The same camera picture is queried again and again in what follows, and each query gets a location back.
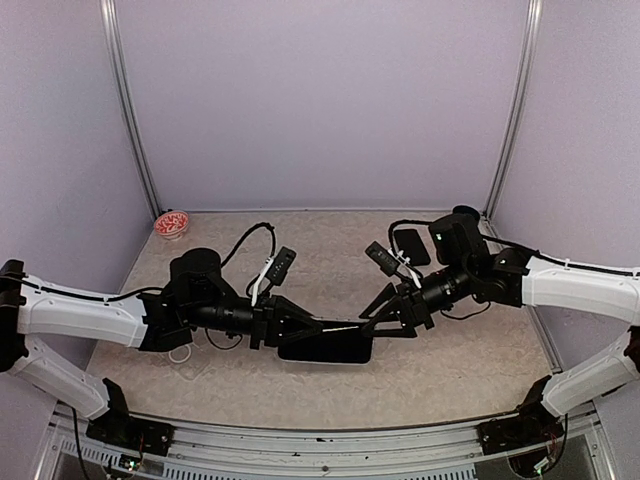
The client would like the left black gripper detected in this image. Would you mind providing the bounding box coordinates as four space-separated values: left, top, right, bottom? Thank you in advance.
185 290 323 350

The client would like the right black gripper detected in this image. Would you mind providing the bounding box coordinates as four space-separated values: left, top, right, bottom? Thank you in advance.
360 259 474 338

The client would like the clear magsafe case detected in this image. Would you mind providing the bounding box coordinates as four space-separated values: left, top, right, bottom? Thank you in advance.
167 344 193 365
277 324 374 367

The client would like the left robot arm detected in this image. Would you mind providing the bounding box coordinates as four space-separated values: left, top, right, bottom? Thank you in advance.
1 248 323 445

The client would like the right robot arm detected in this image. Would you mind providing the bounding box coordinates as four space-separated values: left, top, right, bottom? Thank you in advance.
360 208 639 444

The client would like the dark green cup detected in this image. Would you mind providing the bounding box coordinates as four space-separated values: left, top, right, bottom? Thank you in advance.
452 205 480 219

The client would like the red white patterned bowl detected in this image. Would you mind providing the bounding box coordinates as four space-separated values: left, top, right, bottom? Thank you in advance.
154 210 190 241

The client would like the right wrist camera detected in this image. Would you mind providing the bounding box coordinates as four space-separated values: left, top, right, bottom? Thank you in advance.
365 241 421 288

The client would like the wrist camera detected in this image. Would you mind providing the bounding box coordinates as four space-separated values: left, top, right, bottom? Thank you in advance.
251 247 297 306
365 241 421 288

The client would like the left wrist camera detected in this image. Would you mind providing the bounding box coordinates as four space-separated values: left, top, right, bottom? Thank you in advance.
251 247 297 306

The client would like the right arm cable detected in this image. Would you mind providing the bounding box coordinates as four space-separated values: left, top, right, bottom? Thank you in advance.
387 217 640 276

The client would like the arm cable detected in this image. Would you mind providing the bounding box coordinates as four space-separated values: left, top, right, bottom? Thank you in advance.
219 222 277 266
387 217 640 276

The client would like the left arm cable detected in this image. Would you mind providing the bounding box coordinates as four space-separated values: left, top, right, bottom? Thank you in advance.
219 222 277 266

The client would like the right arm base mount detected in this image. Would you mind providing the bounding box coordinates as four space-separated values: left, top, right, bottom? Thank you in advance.
476 375 565 455

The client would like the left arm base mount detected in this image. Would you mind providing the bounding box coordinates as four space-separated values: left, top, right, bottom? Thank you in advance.
86 378 174 457

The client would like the front aluminium rail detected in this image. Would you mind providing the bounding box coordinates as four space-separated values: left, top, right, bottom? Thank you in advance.
34 399 616 480

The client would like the right aluminium frame post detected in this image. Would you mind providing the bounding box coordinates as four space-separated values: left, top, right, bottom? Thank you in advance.
484 0 544 222

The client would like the aluminium frame post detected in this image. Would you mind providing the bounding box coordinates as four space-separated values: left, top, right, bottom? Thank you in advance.
484 0 544 222
99 0 163 218

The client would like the left aluminium frame post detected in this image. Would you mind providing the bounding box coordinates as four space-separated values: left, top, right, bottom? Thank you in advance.
99 0 163 218

